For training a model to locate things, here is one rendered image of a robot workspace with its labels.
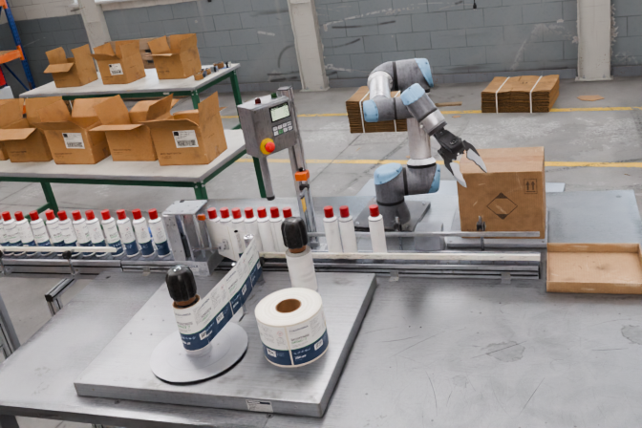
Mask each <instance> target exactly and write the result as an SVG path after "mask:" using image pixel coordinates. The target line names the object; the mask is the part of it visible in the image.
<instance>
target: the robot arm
mask: <svg viewBox="0 0 642 428"><path fill-rule="evenodd" d="M432 87H434V84H433V78H432V74H431V70H430V66H429V62H428V60H427V59H426V58H415V59H407V60H398V61H390V62H386V63H383V64H381V65H379V66H378V67H376V68H375V69H374V70H373V71H372V72H371V73H370V75H369V77H368V88H369V90H370V100H365V101H364V102H363V111H364V118H365V121H367V122H378V121H384V120H393V119H403V118H407V128H408V139H409V149H410V159H409V160H408V161H407V167H402V166H401V164H399V163H395V162H393V163H387V164H384V165H381V166H380V167H378V168H377V169H376V170H375V172H374V188H375V196H376V204H377V205H378V209H379V214H380V215H381V216H382V219H383V225H384V226H387V227H393V226H394V224H395V222H396V217H398V218H399V221H400V222H402V224H403V225H404V224H406V223H408V222H409V221H410V219H411V212H410V210H409V208H408V206H407V203H406V202H405V198H404V196H410V195H420V194H430V193H436V192H438V191H439V182H440V165H439V164H437V163H436V160H435V159H434V158H433V157H432V152H431V141H430V137H431V136H433V137H434V138H435V139H436V140H437V142H438V143H439V145H440V149H439V150H438V153H439V154H440V156H441V157H442V158H443V162H444V165H445V167H446V168H447V169H448V170H449V171H450V172H451V173H452V175H453V177H454V178H455V179H456V180H457V181H458V182H459V183H460V184H461V185H462V186H464V187H467V185H466V181H465V180H464V178H463V177H462V173H461V172H460V166H459V164H458V163H456V162H453V161H452V160H456V159H457V156H458V155H461V154H464V150H465V153H466V157H467V158H468V159H469V160H471V161H473V162H474V163H475V164H476V165H478V166H479V167H480V169H481V170H482V171H483V172H485V173H487V170H486V167H485V164H484V162H483V161H482V158H481V157H480V155H479V153H478V151H477V150H476V148H475V147H474V146H473V145H472V144H471V143H469V142H467V141H466V140H464V141H462V140H461V138H459V137H458V136H455V135H454V134H453V133H451V132H450V131H448V130H447V129H446V130H445V129H444V128H443V127H444V126H445V125H447V124H448V123H447V122H446V120H445V118H444V116H443V115H442V114H441V112H440V111H439V109H438V108H437V107H436V106H435V104H434V103H433V101H432V100H431V99H430V97H428V95H429V94H430V88H432ZM394 91H400V96H399V97H391V92H394ZM444 120H445V121H444Z"/></svg>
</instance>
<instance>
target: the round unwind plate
mask: <svg viewBox="0 0 642 428"><path fill-rule="evenodd" d="M247 342H248V339H247V334H246V331H245V330H244V329H243V328H242V327H240V326H239V325H237V324H235V323H232V322H227V323H226V325H225V326H224V327H223V328H222V329H221V331H220V332H219V333H218V334H217V335H216V336H215V337H214V338H213V340H212V343H213V348H212V350H211V351H210V352H209V353H207V354H205V355H203V356H200V357H189V356H187V355H186V354H185V353H184V348H183V344H182V339H181V336H180V332H179V330H177V331H175V332H173V333H171V334H170V335H168V336H167V337H165V338H164V339H163V340H162V341H161V342H160V344H159V345H158V346H157V347H156V348H155V350H154V351H153V352H152V354H151V357H150V367H151V370H152V372H153V373H154V374H155V375H156V376H157V377H159V378H161V379H163V380H166V381H170V382H193V381H198V380H202V379H206V378H209V377H211V376H213V375H217V374H219V373H221V372H222V371H224V370H226V369H227V368H229V367H230V366H232V365H233V364H234V363H235V362H236V361H238V360H239V359H240V357H241V356H242V355H243V354H244V352H245V350H246V347H247Z"/></svg>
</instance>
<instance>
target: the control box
mask: <svg viewBox="0 0 642 428"><path fill-rule="evenodd" d="M277 96H278V95H277ZM260 99H261V102H262V104H261V105H255V100H252V101H250V102H247V103H244V104H241V105H238V106H237V108H238V113H239V118H240V121H241V126H242V131H243V135H244V140H245V145H246V152H247V154H248V155H250V156H252V157H255V158H258V159H262V158H264V157H267V156H269V155H272V154H274V153H277V152H279V151H282V150H284V149H287V148H289V147H291V146H293V145H296V143H297V140H296V136H295V130H294V125H293V119H292V114H291V109H290V104H289V98H288V97H287V96H278V98H277V99H271V95H268V96H263V97H261V98H260ZM284 102H288V104H289V113H290V117H287V118H283V119H280V120H278V121H275V122H272V123H271V118H270V113H269V108H270V107H273V106H275V105H278V104H281V103H284ZM289 120H291V121H292V126H293V130H291V131H289V132H286V133H284V134H282V135H279V136H277V137H273V132H272V126H275V125H278V124H281V123H283V122H286V121H289ZM270 141H271V142H273V143H274V144H275V149H274V151H273V152H271V153H269V152H267V151H266V148H265V145H266V144H267V143H268V142H270Z"/></svg>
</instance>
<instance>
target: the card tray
mask: <svg viewBox="0 0 642 428"><path fill-rule="evenodd" d="M546 244H547V276H546V292H574V293H613V294H642V250H641V246H640V243H546Z"/></svg>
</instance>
